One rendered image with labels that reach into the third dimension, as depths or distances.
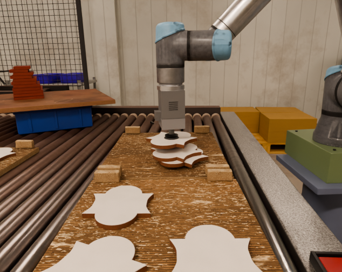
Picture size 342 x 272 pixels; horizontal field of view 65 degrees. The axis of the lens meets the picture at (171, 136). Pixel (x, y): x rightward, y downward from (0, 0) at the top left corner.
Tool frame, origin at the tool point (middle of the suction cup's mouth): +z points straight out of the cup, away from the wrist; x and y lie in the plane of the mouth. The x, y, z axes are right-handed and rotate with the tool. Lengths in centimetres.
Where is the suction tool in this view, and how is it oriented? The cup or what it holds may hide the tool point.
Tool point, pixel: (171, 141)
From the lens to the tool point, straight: 77.8
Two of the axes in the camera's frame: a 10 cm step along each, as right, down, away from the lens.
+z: 0.2, 9.6, 2.8
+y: 1.5, 2.8, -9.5
